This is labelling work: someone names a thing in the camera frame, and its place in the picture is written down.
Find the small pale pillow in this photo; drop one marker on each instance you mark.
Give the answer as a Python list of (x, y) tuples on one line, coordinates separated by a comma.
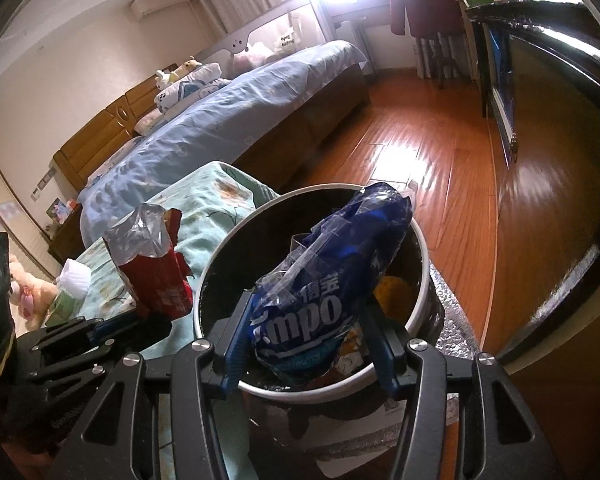
[(147, 120)]

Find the white foam piece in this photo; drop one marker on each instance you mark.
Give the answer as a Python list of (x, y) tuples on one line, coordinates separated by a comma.
[(75, 277)]

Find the small photo frame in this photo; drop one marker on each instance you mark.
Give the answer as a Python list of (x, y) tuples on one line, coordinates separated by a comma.
[(56, 209)]

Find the white air conditioner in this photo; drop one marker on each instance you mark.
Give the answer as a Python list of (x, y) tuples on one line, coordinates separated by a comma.
[(160, 2)]

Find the pink teddy plush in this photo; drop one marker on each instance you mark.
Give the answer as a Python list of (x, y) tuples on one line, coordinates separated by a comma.
[(30, 290)]

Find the blue plastic wrapper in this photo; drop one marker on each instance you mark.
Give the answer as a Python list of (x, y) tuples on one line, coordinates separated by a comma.
[(300, 310)]

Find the grey round trash can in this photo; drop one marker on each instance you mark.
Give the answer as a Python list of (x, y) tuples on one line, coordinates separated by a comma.
[(215, 285)]

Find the wooden nightstand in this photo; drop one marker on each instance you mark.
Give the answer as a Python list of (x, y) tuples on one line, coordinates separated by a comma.
[(67, 240)]

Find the white radiator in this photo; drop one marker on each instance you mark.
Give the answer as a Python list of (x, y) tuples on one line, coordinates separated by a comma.
[(445, 57)]

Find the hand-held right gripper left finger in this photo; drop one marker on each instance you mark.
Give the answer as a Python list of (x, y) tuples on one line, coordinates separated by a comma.
[(235, 345)]

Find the red snack bag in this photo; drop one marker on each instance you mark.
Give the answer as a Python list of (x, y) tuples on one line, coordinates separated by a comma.
[(155, 285)]

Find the pink plush behind rail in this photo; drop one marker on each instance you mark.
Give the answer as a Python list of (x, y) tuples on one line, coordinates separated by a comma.
[(252, 57)]

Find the blue printed pillow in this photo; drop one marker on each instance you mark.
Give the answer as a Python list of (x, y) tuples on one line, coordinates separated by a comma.
[(190, 85)]

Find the yellow plush toy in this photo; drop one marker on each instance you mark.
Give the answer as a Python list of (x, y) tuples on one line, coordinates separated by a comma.
[(187, 67)]

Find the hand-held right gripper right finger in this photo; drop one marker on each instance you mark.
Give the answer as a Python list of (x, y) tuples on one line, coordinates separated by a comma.
[(380, 345)]

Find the green floral blanket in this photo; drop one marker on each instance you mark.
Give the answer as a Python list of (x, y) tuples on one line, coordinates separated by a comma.
[(215, 200)]

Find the green tissue pack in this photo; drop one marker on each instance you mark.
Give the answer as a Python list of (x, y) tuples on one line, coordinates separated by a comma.
[(62, 310)]

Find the bed with blue duvet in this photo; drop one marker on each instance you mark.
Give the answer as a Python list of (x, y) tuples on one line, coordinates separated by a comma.
[(205, 125)]

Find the yellow wrapper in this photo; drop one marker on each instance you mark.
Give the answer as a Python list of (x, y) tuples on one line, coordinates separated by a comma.
[(352, 349)]

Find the white plush behind rail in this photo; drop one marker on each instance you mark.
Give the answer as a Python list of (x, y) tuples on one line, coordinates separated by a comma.
[(287, 40)]

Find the wooden bed base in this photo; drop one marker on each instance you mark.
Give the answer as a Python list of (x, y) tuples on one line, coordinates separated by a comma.
[(330, 110)]

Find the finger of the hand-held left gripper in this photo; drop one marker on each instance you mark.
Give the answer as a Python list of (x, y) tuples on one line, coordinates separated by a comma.
[(110, 327), (80, 365)]

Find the grey bed rail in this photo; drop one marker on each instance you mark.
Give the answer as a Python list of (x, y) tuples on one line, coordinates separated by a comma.
[(240, 40)]

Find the silver foil mat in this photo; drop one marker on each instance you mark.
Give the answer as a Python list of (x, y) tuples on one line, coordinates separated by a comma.
[(455, 320)]

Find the wooden headboard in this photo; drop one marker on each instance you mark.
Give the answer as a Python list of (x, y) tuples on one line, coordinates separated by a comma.
[(95, 140)]

